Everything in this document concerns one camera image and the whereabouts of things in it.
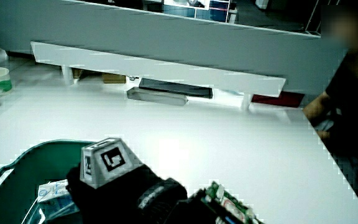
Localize black flat keyboard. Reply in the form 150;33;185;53
138;77;214;100

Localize person's right forearm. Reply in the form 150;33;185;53
166;180;264;224

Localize person's right hand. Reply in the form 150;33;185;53
66;138;188;224

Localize white desk riser shelf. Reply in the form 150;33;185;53
30;40;287;110

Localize green plastic tray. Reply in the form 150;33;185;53
0;139;105;224

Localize white and blue milk carton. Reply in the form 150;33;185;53
37;179;81;220

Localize white background shelf unit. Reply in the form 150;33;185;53
162;0;239;24

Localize brown cardboard box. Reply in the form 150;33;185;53
101;73;127;85

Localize dark red box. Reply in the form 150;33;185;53
250;90;305;109

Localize grey partition panel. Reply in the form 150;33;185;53
0;0;346;96

